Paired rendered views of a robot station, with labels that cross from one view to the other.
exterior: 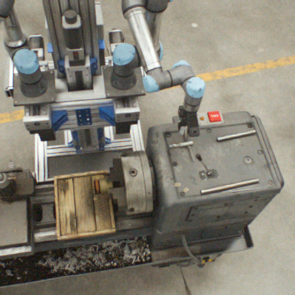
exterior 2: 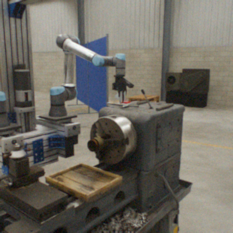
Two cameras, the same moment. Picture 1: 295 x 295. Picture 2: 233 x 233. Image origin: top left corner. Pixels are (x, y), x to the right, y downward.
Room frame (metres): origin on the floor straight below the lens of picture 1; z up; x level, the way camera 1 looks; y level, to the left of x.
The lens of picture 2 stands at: (-0.54, 0.99, 1.56)
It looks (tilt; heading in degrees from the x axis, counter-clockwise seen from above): 11 degrees down; 324
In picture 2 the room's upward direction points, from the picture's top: straight up
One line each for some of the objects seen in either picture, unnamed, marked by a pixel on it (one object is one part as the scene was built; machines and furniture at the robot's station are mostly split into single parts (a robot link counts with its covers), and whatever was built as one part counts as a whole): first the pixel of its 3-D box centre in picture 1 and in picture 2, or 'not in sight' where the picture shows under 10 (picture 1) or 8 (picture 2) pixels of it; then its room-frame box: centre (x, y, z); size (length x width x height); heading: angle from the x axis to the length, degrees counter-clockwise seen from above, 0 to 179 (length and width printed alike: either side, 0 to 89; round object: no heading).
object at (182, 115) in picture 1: (188, 112); (119, 82); (1.02, -0.17, 1.44); 0.09 x 0.08 x 0.12; 15
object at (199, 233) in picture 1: (189, 212); (140, 202); (0.93, -0.33, 0.43); 0.60 x 0.48 x 0.86; 105
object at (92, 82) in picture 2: not in sight; (88, 78); (6.84, -3.20, 1.18); 4.12 x 0.80 x 2.35; 164
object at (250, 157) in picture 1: (207, 171); (142, 130); (0.93, -0.33, 1.06); 0.59 x 0.48 x 0.39; 105
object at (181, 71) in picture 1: (181, 75); (107, 61); (1.10, -0.11, 1.59); 0.11 x 0.11 x 0.08; 27
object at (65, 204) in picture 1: (84, 203); (83, 179); (0.74, 0.31, 0.89); 0.36 x 0.30 x 0.04; 15
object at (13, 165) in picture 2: (6, 185); (20, 165); (0.72, 0.68, 1.07); 0.07 x 0.07 x 0.10; 15
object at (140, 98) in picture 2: not in sight; (144, 102); (6.76, -5.62, 0.22); 1.25 x 0.86 x 0.44; 115
